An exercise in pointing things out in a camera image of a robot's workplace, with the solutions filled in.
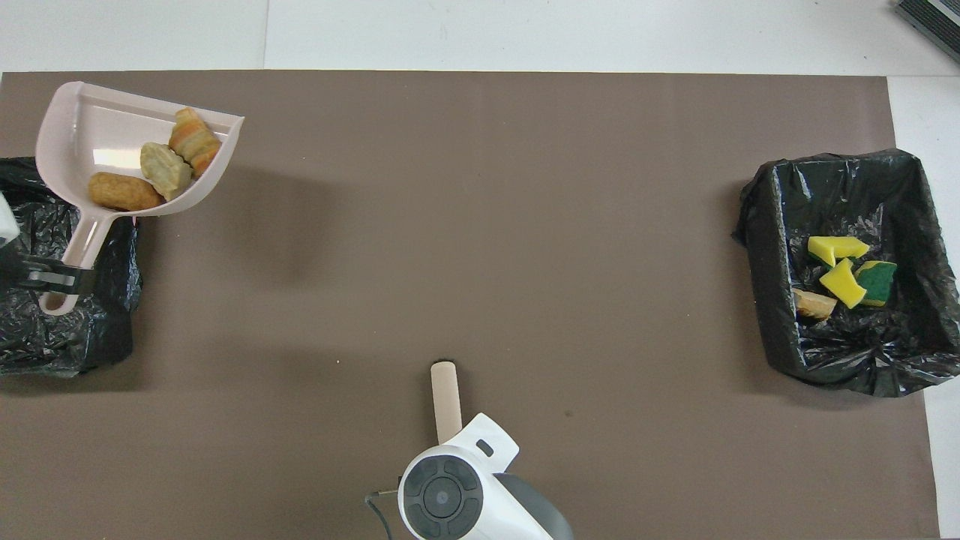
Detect pink plastic dustpan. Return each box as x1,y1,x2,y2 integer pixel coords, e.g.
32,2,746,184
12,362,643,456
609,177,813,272
34,80,246,317

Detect green and yellow sponge piece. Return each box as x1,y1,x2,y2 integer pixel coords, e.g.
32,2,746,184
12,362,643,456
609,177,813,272
855,260,899,308
818,258,869,310

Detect orange striped bread piece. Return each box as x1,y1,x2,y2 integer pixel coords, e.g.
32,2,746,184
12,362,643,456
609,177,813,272
168,107,223,179

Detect beige sponge chunk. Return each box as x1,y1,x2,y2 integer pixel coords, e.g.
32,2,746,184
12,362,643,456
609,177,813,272
793,289,839,323

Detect pink hand brush black bristles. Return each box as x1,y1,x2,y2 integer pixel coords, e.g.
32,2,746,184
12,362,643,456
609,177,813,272
430,361,464,445

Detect brown table mat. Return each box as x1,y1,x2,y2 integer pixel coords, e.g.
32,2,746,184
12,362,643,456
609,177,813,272
0,70,942,540

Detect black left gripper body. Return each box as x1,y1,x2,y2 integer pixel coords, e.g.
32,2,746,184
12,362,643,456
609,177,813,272
0,251,35,292

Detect yellow notched sponge piece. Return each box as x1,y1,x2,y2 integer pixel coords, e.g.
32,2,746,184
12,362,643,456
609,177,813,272
807,235,872,269

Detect dark ribbed panel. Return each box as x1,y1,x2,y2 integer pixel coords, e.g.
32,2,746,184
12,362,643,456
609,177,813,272
892,0,960,65

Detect pale yellow food piece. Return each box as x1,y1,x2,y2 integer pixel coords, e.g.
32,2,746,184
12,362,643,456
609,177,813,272
139,142,194,202

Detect bin lined with black bag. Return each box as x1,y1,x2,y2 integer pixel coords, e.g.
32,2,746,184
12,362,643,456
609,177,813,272
733,148,960,398
0,156,143,378

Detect golden brown nugget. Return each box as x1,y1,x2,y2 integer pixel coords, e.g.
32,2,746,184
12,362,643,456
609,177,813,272
88,172,164,212

